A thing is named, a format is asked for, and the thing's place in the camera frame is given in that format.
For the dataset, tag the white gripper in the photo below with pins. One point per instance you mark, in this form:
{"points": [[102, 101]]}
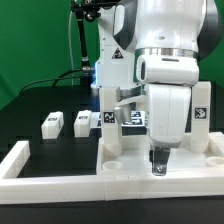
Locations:
{"points": [[168, 107]]}

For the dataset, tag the white desk top tray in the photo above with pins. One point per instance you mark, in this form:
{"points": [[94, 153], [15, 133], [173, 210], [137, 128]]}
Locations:
{"points": [[137, 157]]}

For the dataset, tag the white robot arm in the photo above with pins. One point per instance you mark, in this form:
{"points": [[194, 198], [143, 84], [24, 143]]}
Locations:
{"points": [[151, 50]]}

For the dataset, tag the marker sheet black white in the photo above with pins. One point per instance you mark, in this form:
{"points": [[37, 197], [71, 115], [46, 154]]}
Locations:
{"points": [[137, 120]]}

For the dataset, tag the white U-shaped fence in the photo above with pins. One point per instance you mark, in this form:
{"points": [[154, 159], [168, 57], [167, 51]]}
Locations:
{"points": [[128, 176]]}

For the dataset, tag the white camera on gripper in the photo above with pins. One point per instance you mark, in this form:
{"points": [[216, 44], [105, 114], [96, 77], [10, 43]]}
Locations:
{"points": [[167, 70]]}

